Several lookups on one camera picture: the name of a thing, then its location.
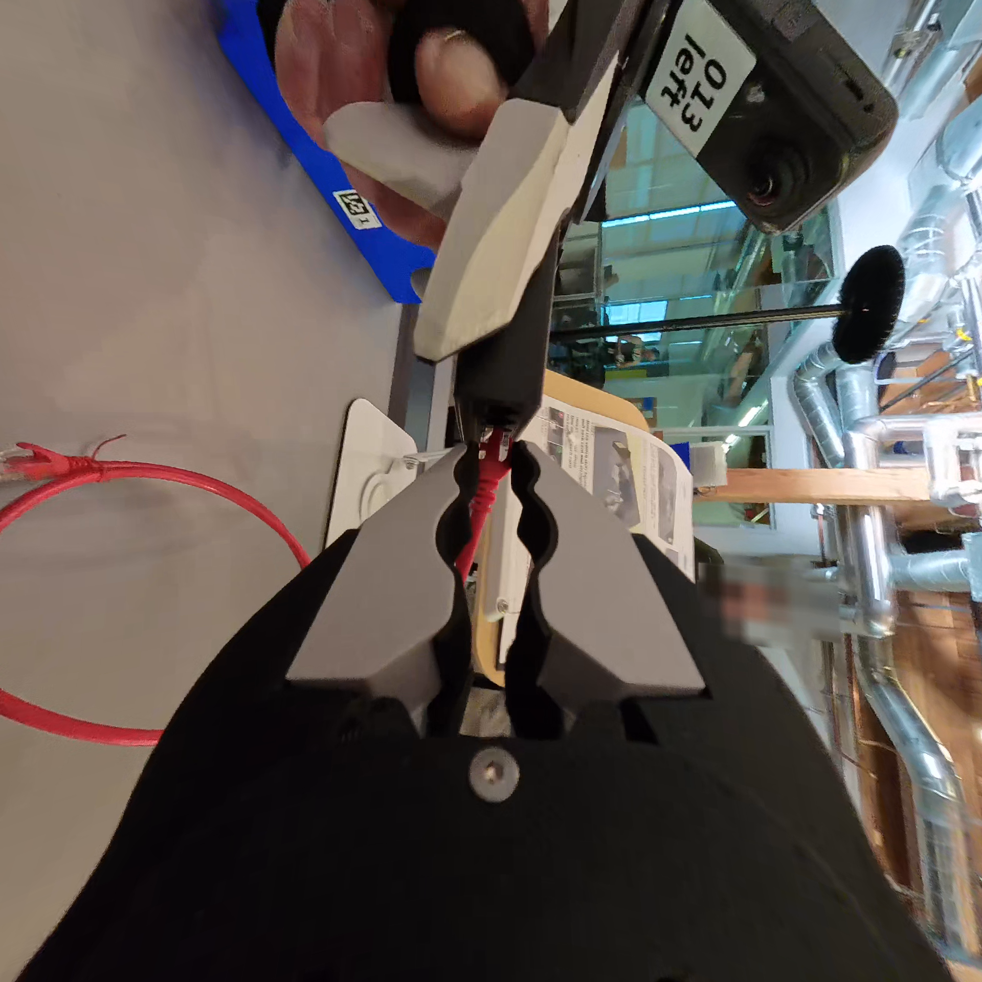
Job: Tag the white rounded base board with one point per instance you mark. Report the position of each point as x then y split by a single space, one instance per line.
360 437

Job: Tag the silver ventilation ducts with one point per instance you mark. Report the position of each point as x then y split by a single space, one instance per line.
867 476

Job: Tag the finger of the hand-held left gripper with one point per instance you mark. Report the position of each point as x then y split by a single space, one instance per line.
483 268

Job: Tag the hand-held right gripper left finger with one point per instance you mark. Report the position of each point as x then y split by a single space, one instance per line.
368 598

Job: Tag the blue plastic bin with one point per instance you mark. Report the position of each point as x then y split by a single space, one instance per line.
383 265

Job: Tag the black network switch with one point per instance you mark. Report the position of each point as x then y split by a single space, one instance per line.
506 360

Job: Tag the person's left hand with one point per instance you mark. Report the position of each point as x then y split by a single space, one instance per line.
330 54

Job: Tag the white bracket bar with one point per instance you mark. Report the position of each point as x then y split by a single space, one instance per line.
506 568

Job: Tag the black pole stand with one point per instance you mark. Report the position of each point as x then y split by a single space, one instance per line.
867 307

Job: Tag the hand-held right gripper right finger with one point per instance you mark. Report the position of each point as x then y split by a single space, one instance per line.
614 606

